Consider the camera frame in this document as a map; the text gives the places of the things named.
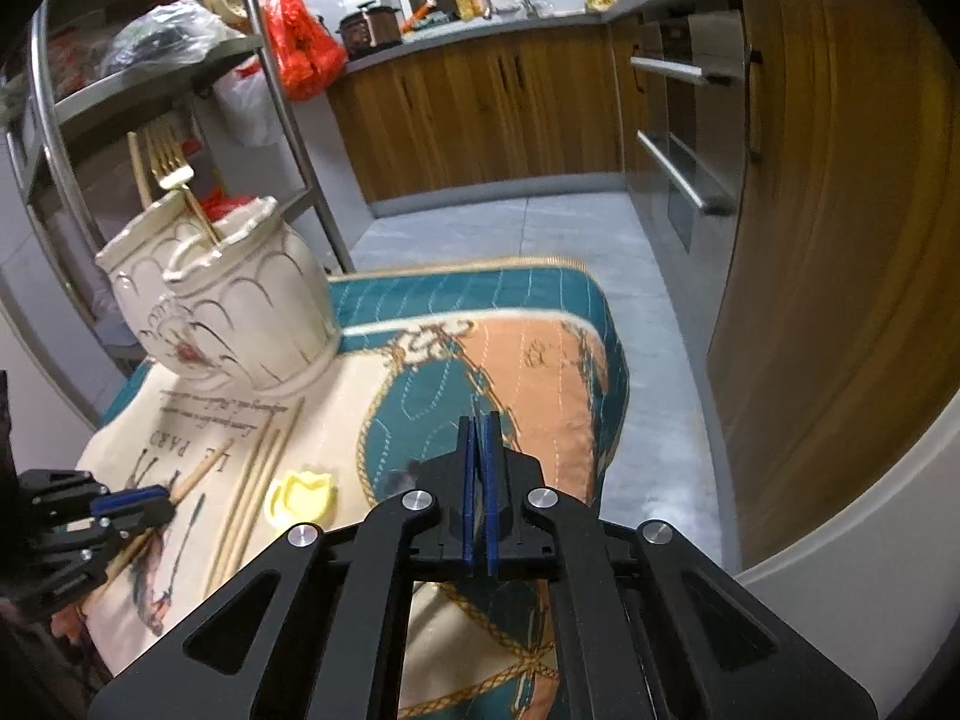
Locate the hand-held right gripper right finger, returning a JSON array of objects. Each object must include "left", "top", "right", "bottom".
[{"left": 484, "top": 411, "right": 878, "bottom": 720}]

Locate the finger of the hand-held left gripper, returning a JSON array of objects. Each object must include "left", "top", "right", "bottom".
[
  {"left": 0, "top": 499, "right": 179, "bottom": 617},
  {"left": 19, "top": 469, "right": 172, "bottom": 520}
]

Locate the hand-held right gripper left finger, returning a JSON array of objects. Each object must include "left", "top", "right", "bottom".
[{"left": 88, "top": 414, "right": 481, "bottom": 720}]

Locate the wooden chopstick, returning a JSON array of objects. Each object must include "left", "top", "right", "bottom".
[
  {"left": 204, "top": 424, "right": 293, "bottom": 595},
  {"left": 84, "top": 446, "right": 233, "bottom": 608},
  {"left": 214, "top": 429, "right": 281, "bottom": 560},
  {"left": 217, "top": 396, "right": 307, "bottom": 550},
  {"left": 126, "top": 129, "right": 156, "bottom": 212}
]

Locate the yellow-green plastic spoon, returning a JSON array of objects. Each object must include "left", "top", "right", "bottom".
[{"left": 264, "top": 469, "right": 338, "bottom": 524}]

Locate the white floral ceramic utensil holder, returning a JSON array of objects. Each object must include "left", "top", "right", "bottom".
[{"left": 95, "top": 195, "right": 342, "bottom": 391}]

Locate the printed teal beige tablecloth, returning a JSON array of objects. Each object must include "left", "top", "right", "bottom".
[{"left": 75, "top": 259, "right": 631, "bottom": 720}]

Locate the gold metal fork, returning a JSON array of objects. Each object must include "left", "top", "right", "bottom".
[{"left": 142, "top": 118, "right": 222, "bottom": 247}]

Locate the red plastic bag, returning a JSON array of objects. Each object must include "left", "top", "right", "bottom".
[
  {"left": 199, "top": 187, "right": 256, "bottom": 222},
  {"left": 259, "top": 0, "right": 350, "bottom": 102}
]

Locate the metal shelf rack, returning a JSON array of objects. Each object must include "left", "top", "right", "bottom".
[{"left": 0, "top": 0, "right": 357, "bottom": 421}]

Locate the wooden base cabinet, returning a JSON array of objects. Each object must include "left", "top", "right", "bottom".
[{"left": 326, "top": 19, "right": 631, "bottom": 203}]

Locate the white plastic bag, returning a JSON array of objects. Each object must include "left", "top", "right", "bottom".
[{"left": 212, "top": 64, "right": 290, "bottom": 149}]

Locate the stainless built-in oven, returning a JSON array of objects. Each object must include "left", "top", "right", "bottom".
[{"left": 628, "top": 11, "right": 747, "bottom": 254}]

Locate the tall wooden cabinet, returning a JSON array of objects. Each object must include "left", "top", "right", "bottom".
[{"left": 705, "top": 0, "right": 960, "bottom": 575}]

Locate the clear plastic bag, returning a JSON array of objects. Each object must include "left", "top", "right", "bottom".
[{"left": 97, "top": 0, "right": 241, "bottom": 80}]

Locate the beige round container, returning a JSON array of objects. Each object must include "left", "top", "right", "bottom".
[{"left": 204, "top": 0, "right": 260, "bottom": 27}]

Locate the brown electric cooker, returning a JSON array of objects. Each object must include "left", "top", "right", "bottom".
[{"left": 335, "top": 1, "right": 404, "bottom": 57}]

